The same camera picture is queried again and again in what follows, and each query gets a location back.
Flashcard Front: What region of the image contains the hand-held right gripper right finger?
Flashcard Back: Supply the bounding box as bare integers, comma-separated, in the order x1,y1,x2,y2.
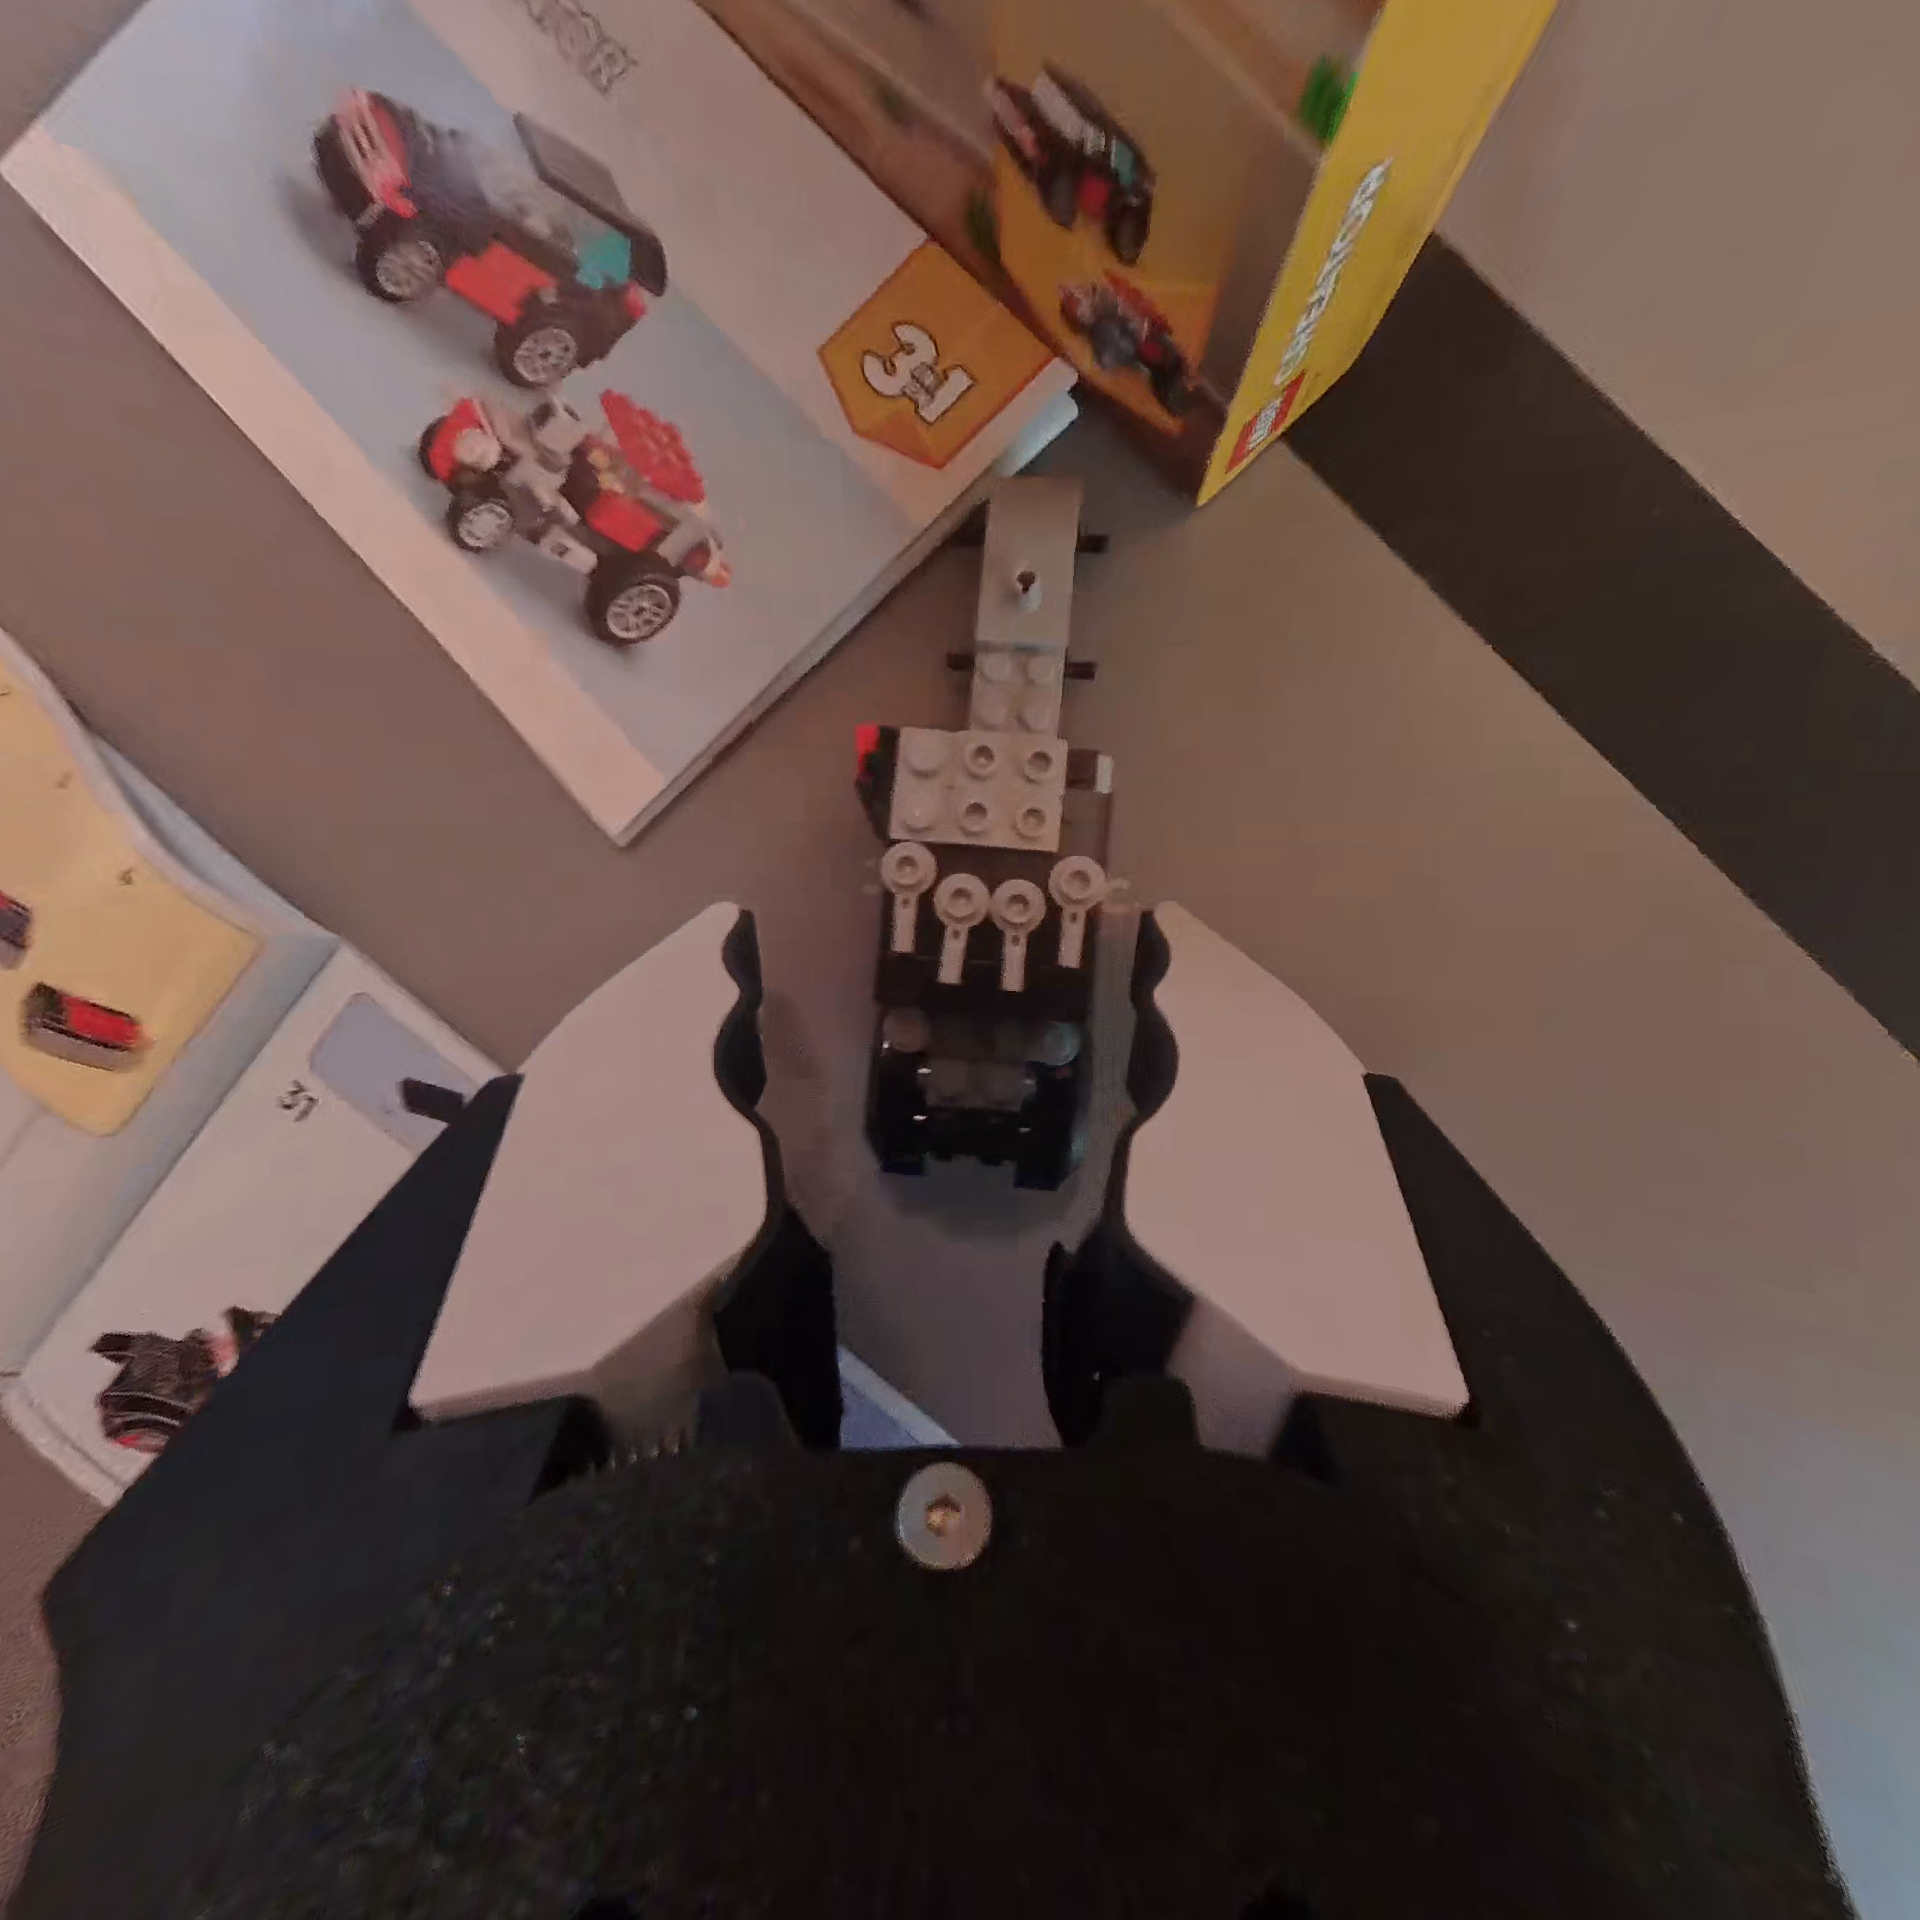
1047,905,1471,1448

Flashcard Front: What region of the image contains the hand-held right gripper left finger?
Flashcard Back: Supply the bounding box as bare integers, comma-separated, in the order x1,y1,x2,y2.
405,899,844,1451

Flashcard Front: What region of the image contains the grey desk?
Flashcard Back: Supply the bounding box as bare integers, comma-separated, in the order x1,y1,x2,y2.
0,0,1920,1920

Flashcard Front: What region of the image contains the open instruction booklet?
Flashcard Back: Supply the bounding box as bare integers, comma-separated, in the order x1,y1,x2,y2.
0,629,519,1509

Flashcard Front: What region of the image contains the grey black toy truck model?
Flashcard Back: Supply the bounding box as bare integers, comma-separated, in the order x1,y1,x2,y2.
852,476,1126,1196

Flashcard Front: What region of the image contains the yellow toy set box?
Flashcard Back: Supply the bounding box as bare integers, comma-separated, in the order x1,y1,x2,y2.
698,0,1563,509

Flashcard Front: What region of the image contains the closed instruction booklet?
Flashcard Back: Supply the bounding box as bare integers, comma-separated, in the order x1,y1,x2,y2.
0,0,1082,851

